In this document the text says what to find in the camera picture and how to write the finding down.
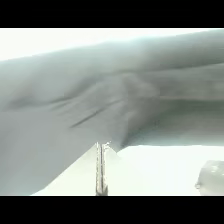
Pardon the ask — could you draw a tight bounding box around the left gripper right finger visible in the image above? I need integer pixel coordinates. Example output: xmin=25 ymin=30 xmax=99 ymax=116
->
xmin=101 ymin=141 xmax=110 ymax=197

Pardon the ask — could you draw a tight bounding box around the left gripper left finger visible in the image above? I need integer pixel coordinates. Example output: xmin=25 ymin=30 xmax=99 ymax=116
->
xmin=95 ymin=141 xmax=103 ymax=197

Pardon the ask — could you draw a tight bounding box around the blue garment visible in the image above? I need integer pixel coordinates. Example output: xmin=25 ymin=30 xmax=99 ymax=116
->
xmin=0 ymin=29 xmax=224 ymax=197

